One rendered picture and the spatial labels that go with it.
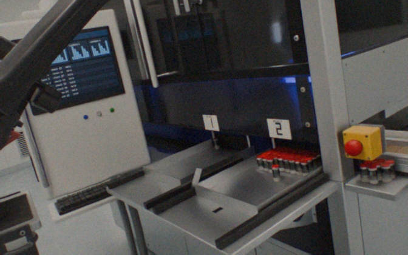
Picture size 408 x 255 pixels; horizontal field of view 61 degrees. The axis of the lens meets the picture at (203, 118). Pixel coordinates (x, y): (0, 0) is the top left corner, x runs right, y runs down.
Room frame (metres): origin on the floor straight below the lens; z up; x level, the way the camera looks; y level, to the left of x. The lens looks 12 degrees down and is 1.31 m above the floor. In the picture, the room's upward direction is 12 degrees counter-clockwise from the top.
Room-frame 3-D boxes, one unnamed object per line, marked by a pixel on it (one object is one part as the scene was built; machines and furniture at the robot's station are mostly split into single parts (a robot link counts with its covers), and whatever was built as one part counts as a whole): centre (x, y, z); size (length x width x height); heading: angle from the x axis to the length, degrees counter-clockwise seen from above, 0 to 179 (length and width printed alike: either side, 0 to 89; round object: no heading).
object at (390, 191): (0.84, -0.43, 0.87); 0.14 x 0.13 x 0.02; 125
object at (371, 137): (0.83, -0.39, 1.00); 0.08 x 0.07 x 0.07; 125
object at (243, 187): (0.97, -0.15, 0.90); 0.34 x 0.26 x 0.04; 125
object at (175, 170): (1.25, 0.05, 0.90); 0.34 x 0.26 x 0.04; 125
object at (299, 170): (1.02, -0.22, 0.91); 0.18 x 0.02 x 0.05; 35
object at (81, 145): (1.59, 0.55, 1.19); 0.50 x 0.19 x 0.78; 119
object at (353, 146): (0.81, -0.35, 1.00); 0.04 x 0.04 x 0.04; 35
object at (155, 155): (1.72, 0.27, 0.73); 1.98 x 0.01 x 0.25; 35
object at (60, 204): (1.37, 0.46, 0.82); 0.40 x 0.14 x 0.02; 119
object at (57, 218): (1.42, 0.49, 0.79); 0.45 x 0.28 x 0.03; 119
